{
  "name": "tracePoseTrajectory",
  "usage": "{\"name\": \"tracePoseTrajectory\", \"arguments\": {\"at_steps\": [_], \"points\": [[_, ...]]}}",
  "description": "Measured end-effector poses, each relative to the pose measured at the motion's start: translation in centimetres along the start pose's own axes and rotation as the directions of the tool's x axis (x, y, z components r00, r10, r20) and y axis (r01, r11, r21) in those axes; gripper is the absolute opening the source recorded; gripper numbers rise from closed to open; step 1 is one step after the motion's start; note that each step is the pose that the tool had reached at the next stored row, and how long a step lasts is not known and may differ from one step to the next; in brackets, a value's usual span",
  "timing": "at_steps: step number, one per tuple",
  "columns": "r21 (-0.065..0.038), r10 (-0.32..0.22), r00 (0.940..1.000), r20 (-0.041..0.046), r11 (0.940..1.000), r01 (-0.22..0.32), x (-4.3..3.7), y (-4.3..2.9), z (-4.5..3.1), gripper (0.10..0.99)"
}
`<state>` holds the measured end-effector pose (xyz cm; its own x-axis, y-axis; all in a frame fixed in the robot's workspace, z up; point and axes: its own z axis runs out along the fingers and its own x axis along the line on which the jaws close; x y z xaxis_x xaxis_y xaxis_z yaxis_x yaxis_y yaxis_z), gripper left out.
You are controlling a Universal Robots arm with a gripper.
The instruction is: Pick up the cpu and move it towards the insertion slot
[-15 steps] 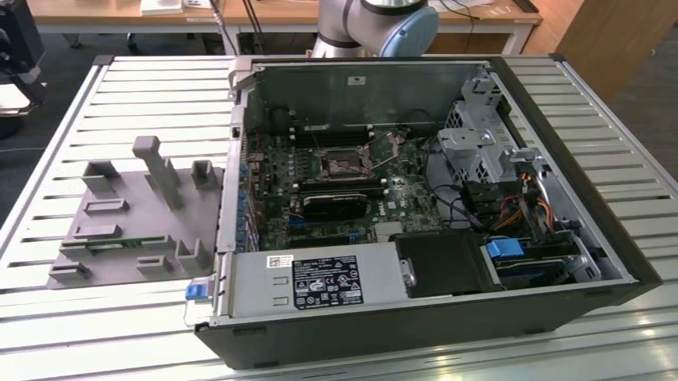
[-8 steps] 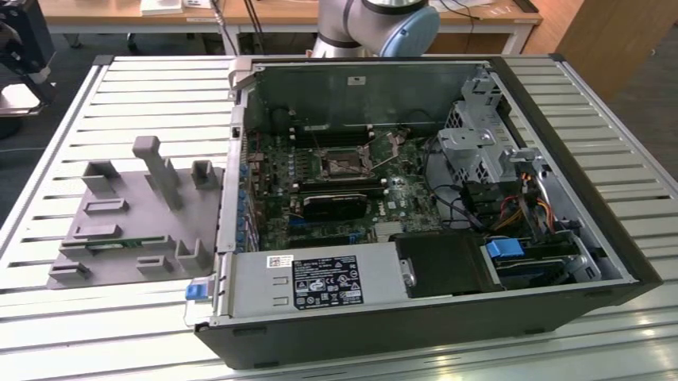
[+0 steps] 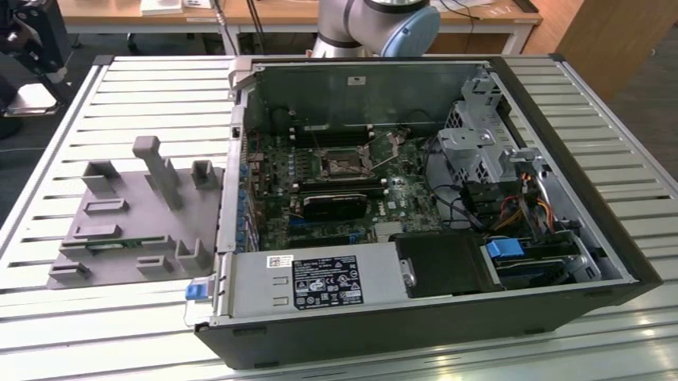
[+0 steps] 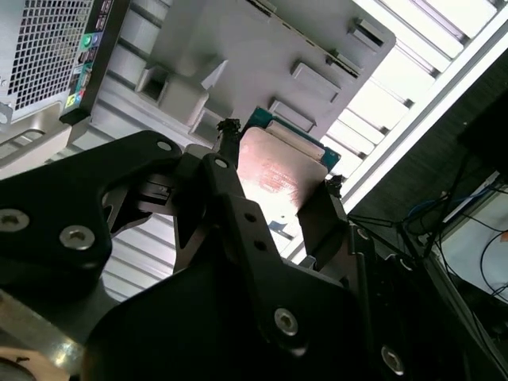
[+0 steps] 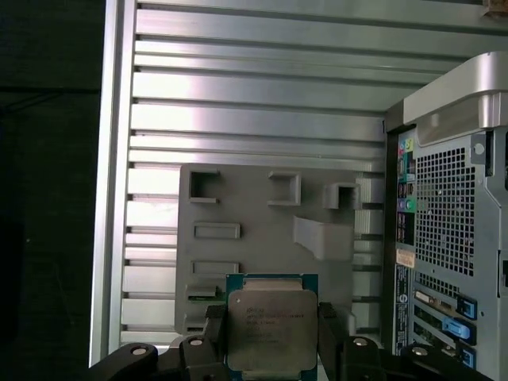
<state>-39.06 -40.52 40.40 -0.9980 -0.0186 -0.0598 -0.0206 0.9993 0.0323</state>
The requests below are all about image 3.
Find CPU socket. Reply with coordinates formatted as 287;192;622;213
314;146;375;184

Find blue disk carrier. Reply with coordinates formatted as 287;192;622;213
483;237;526;262

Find white box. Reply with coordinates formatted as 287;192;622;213
139;0;184;17

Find black plastic shroud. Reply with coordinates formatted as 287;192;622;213
392;231;503;299

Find green RAM stick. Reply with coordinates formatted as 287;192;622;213
85;237;167;252

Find grey power supply unit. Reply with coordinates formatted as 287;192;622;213
210;248;415;319

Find green motherboard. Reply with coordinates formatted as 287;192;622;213
242;125;447;253

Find black open PC case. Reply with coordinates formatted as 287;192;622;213
192;52;666;372

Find thin wire locking lever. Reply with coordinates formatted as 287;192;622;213
370;149;408;171

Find black graphics card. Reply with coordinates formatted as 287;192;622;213
302;192;368;223

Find grey plastic parts rack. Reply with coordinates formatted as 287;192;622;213
45;136;227;291

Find small silver chipset heatsink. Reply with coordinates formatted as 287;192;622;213
374;221;404;241

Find black internal cables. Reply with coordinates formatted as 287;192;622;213
430;183;491;233

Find black RAM slot bank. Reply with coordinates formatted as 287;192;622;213
298;177;387;198
292;122;372;148

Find silver square CPU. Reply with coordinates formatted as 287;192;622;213
3;87;60;117

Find orange yellow red wires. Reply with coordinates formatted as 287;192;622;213
495;170;558;232

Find wooden desk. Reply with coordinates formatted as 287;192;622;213
55;0;542;56

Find metal socket cover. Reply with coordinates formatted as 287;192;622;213
366;129;415;168

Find silver metal drive cage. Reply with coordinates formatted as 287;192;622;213
435;74;547;184

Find blue case latch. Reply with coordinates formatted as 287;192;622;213
184;277;214;302

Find wooden cabinet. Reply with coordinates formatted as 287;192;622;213
522;0;678;105

